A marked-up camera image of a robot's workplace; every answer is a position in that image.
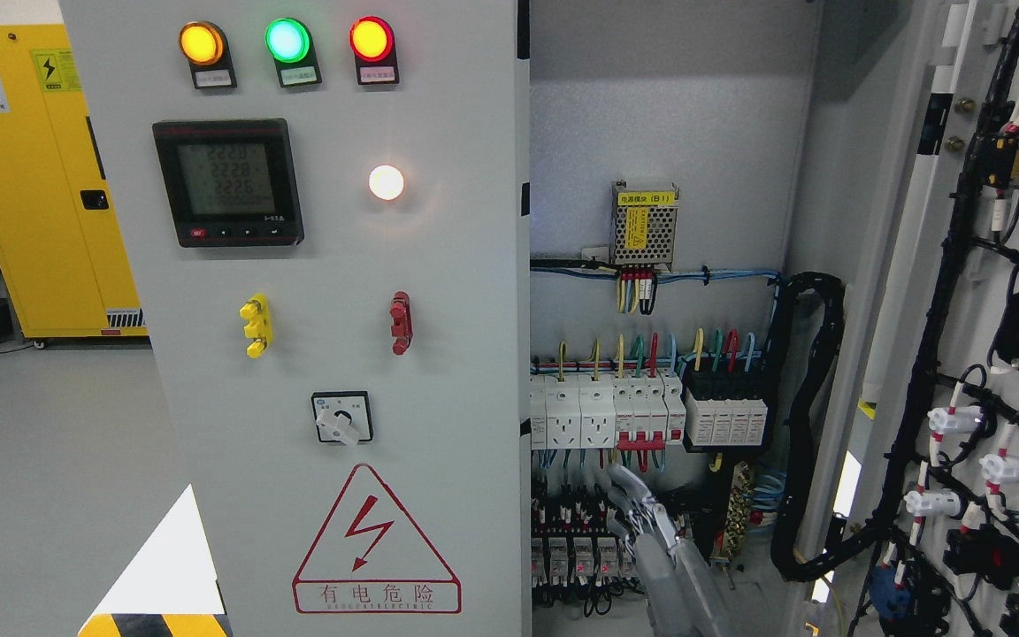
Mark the grey cabinet door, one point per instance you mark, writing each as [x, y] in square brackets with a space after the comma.
[447, 414]
[911, 196]

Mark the dark grey robot hand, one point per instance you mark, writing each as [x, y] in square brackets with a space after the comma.
[682, 596]

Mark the black digital power meter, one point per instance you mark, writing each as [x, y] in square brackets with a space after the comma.
[230, 183]

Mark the red indicator lamp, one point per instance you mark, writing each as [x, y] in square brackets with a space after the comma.
[373, 44]

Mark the amber indicator lamp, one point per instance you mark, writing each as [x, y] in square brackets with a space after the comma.
[207, 51]

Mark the yellow terminal post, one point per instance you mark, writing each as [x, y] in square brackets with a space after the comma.
[257, 316]

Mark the perforated metal power supply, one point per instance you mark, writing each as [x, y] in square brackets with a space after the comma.
[644, 221]

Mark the black surge protector block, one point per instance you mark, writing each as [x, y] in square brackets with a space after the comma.
[725, 411]

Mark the yellow safety cabinet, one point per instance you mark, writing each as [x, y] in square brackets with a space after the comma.
[61, 251]

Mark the black relay terminal row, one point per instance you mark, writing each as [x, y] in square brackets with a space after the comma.
[574, 556]

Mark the green indicator lamp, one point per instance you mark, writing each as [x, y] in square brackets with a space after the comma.
[293, 54]

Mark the white socket breaker row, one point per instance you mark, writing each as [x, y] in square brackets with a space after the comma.
[581, 412]

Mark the white indicator lamp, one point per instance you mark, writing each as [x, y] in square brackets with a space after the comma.
[386, 182]

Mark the red terminal post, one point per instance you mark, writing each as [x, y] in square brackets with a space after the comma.
[401, 328]

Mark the red electric warning sticker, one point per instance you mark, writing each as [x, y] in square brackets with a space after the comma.
[371, 556]

